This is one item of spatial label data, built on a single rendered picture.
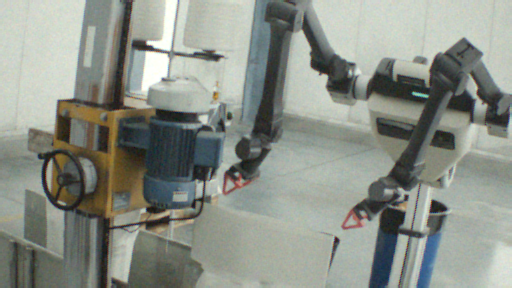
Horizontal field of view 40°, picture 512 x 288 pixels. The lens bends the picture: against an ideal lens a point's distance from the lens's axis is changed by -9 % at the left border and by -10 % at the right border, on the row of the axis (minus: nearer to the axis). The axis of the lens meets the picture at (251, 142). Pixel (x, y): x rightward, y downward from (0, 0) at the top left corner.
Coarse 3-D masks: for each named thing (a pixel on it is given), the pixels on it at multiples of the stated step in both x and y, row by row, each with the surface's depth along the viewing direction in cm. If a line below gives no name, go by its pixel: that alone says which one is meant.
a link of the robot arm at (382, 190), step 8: (392, 168) 221; (392, 176) 220; (416, 176) 217; (376, 184) 215; (384, 184) 213; (392, 184) 215; (400, 184) 218; (408, 184) 217; (416, 184) 218; (368, 192) 216; (376, 192) 215; (384, 192) 213; (392, 192) 217; (376, 200) 214; (384, 200) 217
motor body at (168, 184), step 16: (160, 128) 210; (176, 128) 210; (192, 128) 211; (160, 144) 211; (176, 144) 210; (160, 160) 211; (176, 160) 211; (144, 176) 216; (160, 176) 212; (176, 176) 212; (144, 192) 215; (160, 192) 212; (176, 192) 212; (192, 192) 216; (176, 208) 214
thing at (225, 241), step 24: (216, 216) 249; (240, 216) 242; (264, 216) 246; (192, 240) 255; (216, 240) 249; (240, 240) 243; (264, 240) 238; (288, 240) 236; (312, 240) 234; (216, 264) 250; (240, 264) 243; (264, 264) 239; (288, 264) 237; (312, 264) 235
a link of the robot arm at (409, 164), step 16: (432, 64) 199; (448, 80) 198; (464, 80) 193; (432, 96) 201; (448, 96) 199; (432, 112) 202; (416, 128) 209; (432, 128) 206; (416, 144) 210; (400, 160) 217; (416, 160) 212; (400, 176) 218
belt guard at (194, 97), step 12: (156, 84) 219; (168, 84) 221; (180, 84) 224; (192, 84) 229; (156, 96) 207; (168, 96) 206; (180, 96) 206; (192, 96) 207; (204, 96) 209; (168, 108) 206; (180, 108) 206; (192, 108) 207; (204, 108) 211
